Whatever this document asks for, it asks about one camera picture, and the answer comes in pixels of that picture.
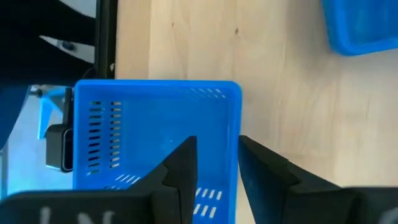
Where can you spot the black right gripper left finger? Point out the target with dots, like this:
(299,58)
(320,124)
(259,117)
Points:
(174,186)

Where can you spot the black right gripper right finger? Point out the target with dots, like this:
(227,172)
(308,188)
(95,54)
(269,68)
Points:
(280,193)

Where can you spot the blue plastic basket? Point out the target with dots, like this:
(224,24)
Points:
(155,118)
(360,28)

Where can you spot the black table edge frame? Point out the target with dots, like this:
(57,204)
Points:
(106,37)

